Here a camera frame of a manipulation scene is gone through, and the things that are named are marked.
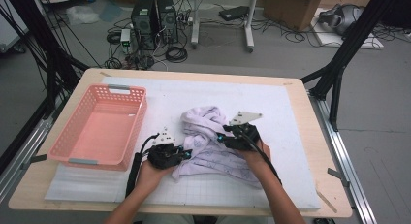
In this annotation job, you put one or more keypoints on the white grid mat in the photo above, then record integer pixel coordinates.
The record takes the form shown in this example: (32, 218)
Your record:
(210, 91)

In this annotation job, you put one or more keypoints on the lavender cat-print garment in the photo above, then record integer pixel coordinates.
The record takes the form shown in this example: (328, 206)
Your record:
(206, 159)

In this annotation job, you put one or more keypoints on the white desk frame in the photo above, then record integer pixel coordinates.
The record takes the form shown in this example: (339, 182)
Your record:
(195, 23)

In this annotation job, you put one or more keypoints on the grey metal bracket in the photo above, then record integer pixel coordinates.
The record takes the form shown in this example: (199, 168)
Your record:
(35, 160)
(337, 175)

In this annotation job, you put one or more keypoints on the white cabinet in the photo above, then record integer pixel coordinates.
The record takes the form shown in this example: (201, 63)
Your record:
(11, 30)

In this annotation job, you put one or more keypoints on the small white box green light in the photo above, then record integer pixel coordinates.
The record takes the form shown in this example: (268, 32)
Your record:
(125, 38)

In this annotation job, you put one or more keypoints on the white board on floor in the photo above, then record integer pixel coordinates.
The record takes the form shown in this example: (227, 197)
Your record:
(329, 38)

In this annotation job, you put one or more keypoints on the aluminium rail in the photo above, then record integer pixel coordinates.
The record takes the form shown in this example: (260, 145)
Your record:
(349, 166)
(22, 153)

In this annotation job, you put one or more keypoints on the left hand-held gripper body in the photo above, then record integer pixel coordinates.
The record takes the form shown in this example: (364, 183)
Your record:
(163, 154)

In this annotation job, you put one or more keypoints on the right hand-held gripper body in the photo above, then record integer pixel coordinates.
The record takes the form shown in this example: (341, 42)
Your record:
(244, 136)

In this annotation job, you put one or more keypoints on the large open cardboard box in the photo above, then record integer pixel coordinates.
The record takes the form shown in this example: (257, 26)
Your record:
(290, 10)

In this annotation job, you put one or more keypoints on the person's right hand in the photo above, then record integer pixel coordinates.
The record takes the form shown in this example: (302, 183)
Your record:
(258, 159)

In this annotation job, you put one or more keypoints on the clear plastic bag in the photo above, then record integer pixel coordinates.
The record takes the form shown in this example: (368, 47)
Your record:
(80, 14)

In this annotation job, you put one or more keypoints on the black flat device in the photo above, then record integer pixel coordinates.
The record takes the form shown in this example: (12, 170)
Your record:
(233, 13)

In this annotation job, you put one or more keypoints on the person's left hand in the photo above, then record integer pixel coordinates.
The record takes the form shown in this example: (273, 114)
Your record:
(150, 177)

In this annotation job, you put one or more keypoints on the black computer tower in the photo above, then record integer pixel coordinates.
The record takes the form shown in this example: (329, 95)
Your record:
(143, 23)
(168, 20)

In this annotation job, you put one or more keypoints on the grey rounded device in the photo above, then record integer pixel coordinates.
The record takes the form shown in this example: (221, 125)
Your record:
(342, 18)

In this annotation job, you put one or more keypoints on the black metal frame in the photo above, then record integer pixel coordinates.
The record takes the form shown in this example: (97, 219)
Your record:
(48, 56)
(349, 43)

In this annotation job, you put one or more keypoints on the pink plastic basket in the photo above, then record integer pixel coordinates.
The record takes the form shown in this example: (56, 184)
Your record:
(97, 130)

